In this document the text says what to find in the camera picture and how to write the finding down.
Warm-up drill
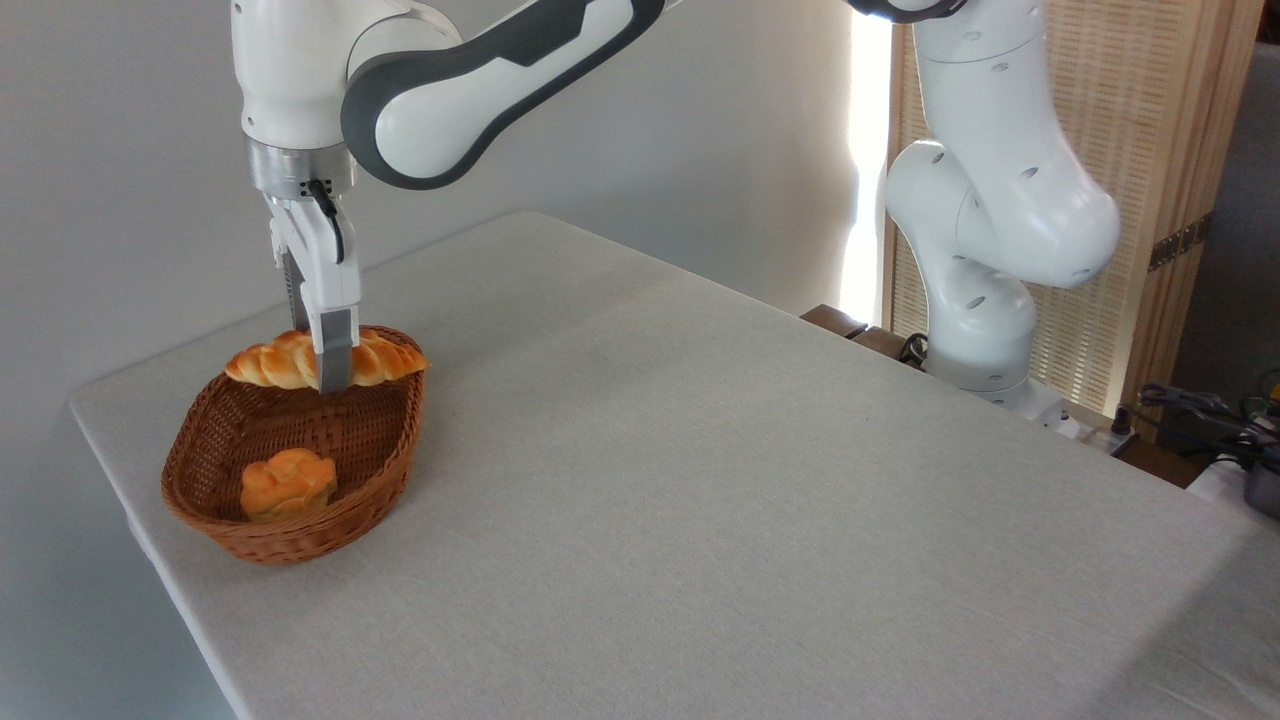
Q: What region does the black tool with cables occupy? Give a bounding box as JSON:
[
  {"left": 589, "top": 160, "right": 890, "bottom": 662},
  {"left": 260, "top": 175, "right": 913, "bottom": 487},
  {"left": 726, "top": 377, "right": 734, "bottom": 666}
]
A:
[{"left": 1137, "top": 383, "right": 1280, "bottom": 471}]

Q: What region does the small round bread roll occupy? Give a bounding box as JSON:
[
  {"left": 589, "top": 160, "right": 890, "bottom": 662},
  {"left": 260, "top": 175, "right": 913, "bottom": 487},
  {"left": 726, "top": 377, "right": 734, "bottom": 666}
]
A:
[{"left": 240, "top": 447, "right": 339, "bottom": 524}]

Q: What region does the dark brown wooden furniture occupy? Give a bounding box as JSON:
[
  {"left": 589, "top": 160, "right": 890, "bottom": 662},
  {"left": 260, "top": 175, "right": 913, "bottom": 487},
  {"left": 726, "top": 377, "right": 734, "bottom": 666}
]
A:
[{"left": 800, "top": 304, "right": 926, "bottom": 369}]

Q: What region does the brown wicker basket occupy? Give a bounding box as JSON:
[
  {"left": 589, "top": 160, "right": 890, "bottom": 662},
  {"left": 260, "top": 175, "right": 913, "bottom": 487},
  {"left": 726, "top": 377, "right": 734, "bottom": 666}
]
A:
[{"left": 161, "top": 325, "right": 427, "bottom": 567}]

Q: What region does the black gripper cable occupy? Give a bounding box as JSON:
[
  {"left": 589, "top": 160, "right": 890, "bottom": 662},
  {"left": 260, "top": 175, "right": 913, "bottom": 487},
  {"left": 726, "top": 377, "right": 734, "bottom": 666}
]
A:
[{"left": 305, "top": 178, "right": 347, "bottom": 266}]

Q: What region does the long braided bread loaf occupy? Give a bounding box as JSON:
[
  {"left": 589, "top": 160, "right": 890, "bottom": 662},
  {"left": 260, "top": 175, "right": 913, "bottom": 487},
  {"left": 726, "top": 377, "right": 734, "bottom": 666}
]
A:
[{"left": 224, "top": 327, "right": 429, "bottom": 392}]

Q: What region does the white power strip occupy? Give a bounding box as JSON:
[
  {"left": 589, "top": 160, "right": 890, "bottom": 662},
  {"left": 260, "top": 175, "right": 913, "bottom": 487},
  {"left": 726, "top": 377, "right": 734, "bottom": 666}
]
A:
[{"left": 1040, "top": 402, "right": 1141, "bottom": 453}]

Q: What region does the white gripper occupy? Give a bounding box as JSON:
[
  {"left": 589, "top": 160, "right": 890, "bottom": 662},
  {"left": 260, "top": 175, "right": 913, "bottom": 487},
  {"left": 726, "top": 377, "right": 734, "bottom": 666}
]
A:
[{"left": 264, "top": 192, "right": 363, "bottom": 394}]

